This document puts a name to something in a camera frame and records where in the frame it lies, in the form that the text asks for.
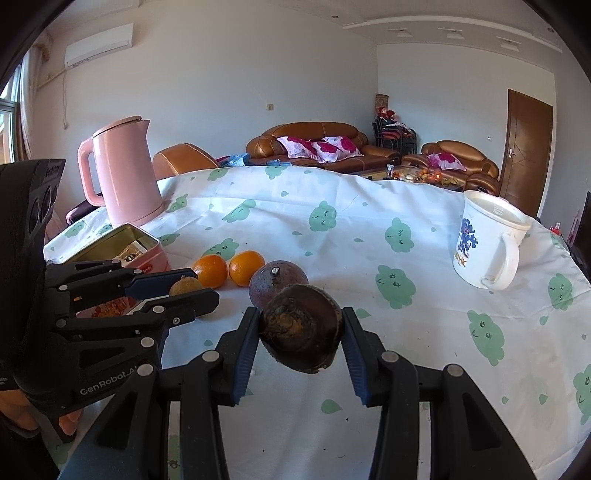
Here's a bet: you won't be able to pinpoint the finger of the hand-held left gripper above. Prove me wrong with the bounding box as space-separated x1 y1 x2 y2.
54 288 220 343
46 261 199 302

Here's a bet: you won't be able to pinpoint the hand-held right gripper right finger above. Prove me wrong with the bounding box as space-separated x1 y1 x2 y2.
341 306 539 480

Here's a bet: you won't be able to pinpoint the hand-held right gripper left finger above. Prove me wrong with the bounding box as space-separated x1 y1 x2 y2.
58 306 262 480

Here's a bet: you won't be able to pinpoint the small yellowish brown fruit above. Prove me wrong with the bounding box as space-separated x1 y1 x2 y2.
169 276 204 297

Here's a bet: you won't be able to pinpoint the pink tin box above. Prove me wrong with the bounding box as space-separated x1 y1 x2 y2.
62 223 172 320

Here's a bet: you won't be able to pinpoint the small orange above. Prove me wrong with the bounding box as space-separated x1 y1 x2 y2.
228 250 266 288
192 254 228 290

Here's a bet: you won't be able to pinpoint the dark round mangosteen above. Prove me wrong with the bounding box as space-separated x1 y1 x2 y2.
259 284 343 374

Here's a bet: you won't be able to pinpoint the purple passion fruit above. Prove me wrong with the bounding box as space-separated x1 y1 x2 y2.
249 260 309 311

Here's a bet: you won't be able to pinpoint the person's left forearm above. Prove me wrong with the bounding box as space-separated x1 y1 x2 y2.
0 415 61 480

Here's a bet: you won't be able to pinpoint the person's left hand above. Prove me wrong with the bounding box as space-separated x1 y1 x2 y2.
0 388 80 439

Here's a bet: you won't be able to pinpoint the printed paper leaflet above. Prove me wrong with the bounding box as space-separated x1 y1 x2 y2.
113 240 148 266

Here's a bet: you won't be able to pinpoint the white tablecloth with green print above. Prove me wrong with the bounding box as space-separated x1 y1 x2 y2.
44 164 591 480

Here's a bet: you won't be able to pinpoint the round purple stool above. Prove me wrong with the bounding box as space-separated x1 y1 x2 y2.
66 198 100 224

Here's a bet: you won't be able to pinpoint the pink electric kettle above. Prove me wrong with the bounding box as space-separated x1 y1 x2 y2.
76 115 165 227

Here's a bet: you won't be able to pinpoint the brown leather chair back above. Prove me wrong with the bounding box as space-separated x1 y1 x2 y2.
152 143 220 180

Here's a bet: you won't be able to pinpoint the blue cloth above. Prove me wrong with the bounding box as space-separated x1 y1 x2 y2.
217 154 282 168

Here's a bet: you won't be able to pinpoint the window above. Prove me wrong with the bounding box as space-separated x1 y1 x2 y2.
0 65 24 164

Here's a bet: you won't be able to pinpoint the white mug with blue print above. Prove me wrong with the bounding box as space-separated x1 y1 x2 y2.
452 189 533 291

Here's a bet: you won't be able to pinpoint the pink curtain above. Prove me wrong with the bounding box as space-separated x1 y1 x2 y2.
18 28 51 160

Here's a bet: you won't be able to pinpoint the glass coffee table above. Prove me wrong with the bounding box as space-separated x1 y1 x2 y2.
355 164 465 190

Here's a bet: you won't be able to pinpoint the pink floral pillow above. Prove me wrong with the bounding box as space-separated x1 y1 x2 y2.
427 152 462 171
276 136 319 160
314 136 362 163

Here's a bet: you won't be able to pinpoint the brown leather sofa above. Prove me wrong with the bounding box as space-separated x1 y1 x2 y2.
246 122 402 174

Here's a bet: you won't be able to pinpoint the stacked black chairs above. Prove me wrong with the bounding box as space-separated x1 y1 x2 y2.
373 115 417 155

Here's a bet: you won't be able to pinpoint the brown leather armchair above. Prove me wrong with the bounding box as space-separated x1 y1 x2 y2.
402 141 501 195

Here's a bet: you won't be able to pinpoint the white air conditioner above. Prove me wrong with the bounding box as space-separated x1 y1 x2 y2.
65 23 134 69

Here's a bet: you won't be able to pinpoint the black television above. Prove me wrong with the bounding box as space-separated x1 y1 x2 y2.
570 191 591 273

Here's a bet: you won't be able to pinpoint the brown wooden door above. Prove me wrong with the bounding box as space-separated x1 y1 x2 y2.
499 89 554 217

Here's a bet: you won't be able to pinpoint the air conditioner cable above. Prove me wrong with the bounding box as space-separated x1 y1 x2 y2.
61 67 71 130

